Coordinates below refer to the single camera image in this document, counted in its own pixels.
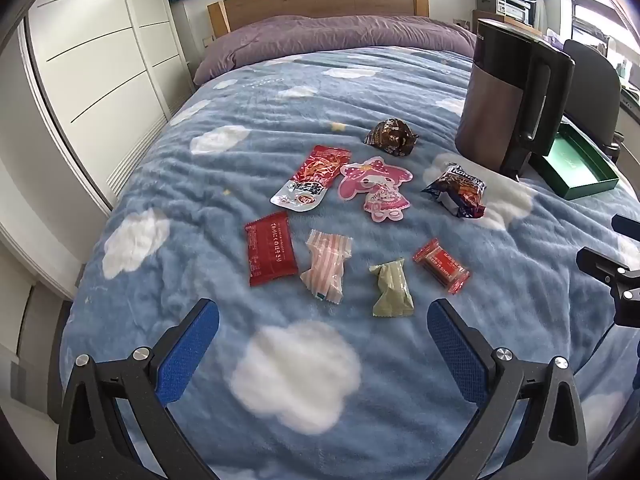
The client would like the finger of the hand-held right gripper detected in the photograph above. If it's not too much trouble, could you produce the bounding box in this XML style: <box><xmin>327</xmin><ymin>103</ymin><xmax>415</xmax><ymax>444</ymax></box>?
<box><xmin>611</xmin><ymin>213</ymin><xmax>640</xmax><ymax>237</ymax></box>
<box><xmin>576</xmin><ymin>246</ymin><xmax>640</xmax><ymax>327</ymax></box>

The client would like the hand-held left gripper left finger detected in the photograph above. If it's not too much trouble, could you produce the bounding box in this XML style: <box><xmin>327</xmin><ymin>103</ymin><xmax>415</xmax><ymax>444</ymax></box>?
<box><xmin>56</xmin><ymin>298</ymin><xmax>221</xmax><ymax>480</ymax></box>

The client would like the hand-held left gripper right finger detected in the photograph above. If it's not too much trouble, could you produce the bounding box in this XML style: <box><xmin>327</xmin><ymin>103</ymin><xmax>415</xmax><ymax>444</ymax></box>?
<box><xmin>426</xmin><ymin>298</ymin><xmax>588</xmax><ymax>480</ymax></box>

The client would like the green box tray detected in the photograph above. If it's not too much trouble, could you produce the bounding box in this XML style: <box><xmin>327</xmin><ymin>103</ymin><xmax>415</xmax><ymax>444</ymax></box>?
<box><xmin>529</xmin><ymin>121</ymin><xmax>621</xmax><ymax>202</ymax></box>

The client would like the small red clear-ended candy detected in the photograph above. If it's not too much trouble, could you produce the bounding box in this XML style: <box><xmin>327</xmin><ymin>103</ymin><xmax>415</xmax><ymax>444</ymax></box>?
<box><xmin>412</xmin><ymin>238</ymin><xmax>472</xmax><ymax>295</ymax></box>

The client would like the pale green candy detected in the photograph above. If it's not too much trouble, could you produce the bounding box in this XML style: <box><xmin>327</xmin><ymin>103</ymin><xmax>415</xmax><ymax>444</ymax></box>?
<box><xmin>369</xmin><ymin>258</ymin><xmax>416</xmax><ymax>318</ymax></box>

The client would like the dark red square snack packet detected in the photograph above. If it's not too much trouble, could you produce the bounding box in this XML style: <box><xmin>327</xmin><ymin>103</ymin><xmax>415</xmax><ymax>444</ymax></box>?
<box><xmin>244</xmin><ymin>211</ymin><xmax>300</xmax><ymax>288</ymax></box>

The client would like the pink striped candy wrapper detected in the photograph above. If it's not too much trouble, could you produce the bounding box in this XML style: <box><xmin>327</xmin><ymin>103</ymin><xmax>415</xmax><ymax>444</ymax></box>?
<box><xmin>299</xmin><ymin>229</ymin><xmax>353</xmax><ymax>306</ymax></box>

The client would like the pink cartoon character snack packet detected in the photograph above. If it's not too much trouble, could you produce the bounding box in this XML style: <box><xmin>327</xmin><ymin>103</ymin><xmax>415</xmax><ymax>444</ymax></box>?
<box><xmin>339</xmin><ymin>156</ymin><xmax>415</xmax><ymax>223</ymax></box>

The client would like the red and white snack pouch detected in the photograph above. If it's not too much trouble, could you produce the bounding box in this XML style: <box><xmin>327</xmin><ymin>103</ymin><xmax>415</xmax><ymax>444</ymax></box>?
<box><xmin>270</xmin><ymin>145</ymin><xmax>352</xmax><ymax>213</ymax></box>

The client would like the brown chocolate snack packet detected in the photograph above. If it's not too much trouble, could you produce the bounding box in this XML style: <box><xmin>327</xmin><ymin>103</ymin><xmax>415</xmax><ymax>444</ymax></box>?
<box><xmin>363</xmin><ymin>117</ymin><xmax>418</xmax><ymax>157</ymax></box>

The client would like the dark grey chair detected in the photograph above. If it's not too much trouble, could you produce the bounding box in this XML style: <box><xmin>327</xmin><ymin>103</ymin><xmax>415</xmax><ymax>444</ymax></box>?
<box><xmin>564</xmin><ymin>39</ymin><xmax>623</xmax><ymax>161</ymax></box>

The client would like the black and copper electric kettle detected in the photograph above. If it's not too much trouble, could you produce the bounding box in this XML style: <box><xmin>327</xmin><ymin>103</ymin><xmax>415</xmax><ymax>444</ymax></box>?
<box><xmin>455</xmin><ymin>18</ymin><xmax>577</xmax><ymax>181</ymax></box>

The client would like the wooden drawer cabinet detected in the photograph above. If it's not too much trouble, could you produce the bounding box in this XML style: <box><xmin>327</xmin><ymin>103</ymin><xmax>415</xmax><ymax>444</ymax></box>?
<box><xmin>471</xmin><ymin>8</ymin><xmax>538</xmax><ymax>31</ymax></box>

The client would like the white printer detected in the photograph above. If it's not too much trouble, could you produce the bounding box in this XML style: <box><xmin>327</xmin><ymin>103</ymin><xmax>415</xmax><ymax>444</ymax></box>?
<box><xmin>474</xmin><ymin>0</ymin><xmax>533</xmax><ymax>23</ymax></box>

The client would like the blue cloud-print blanket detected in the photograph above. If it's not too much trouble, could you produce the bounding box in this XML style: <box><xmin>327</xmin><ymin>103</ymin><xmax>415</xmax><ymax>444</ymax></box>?
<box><xmin>59</xmin><ymin>45</ymin><xmax>640</xmax><ymax>480</ymax></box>

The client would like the white wardrobe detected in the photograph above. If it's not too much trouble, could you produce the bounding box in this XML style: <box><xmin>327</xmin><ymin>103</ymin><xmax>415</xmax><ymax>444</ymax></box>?
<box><xmin>20</xmin><ymin>0</ymin><xmax>193</xmax><ymax>211</ymax></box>

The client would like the purple pillow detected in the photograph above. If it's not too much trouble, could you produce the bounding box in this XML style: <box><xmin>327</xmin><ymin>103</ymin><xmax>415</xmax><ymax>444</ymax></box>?
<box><xmin>192</xmin><ymin>14</ymin><xmax>478</xmax><ymax>86</ymax></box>

